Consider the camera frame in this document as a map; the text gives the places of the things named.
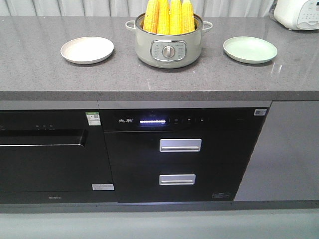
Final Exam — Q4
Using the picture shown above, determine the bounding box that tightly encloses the black drawer disinfection cabinet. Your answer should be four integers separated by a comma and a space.
100, 108, 267, 203

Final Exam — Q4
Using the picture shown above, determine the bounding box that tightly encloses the green electric cooking pot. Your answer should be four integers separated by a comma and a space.
125, 14, 213, 69

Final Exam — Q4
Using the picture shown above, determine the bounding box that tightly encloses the grey cabinet door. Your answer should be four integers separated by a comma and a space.
235, 101, 319, 201

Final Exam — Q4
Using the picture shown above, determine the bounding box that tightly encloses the black built-in dishwasher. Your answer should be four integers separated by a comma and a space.
0, 110, 116, 204

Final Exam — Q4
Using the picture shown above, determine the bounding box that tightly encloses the yellow corn cob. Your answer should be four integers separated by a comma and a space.
169, 0, 181, 35
157, 0, 170, 35
143, 0, 160, 33
181, 0, 195, 34

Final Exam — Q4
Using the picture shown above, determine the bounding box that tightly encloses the white curtain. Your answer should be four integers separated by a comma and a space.
0, 0, 273, 17

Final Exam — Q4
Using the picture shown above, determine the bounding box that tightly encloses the beige plate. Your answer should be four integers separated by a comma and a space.
60, 36, 114, 65

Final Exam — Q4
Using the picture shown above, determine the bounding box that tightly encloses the green plate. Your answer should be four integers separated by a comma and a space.
223, 36, 278, 64

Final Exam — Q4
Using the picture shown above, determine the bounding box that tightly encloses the white blender appliance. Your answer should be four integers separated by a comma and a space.
274, 0, 319, 30

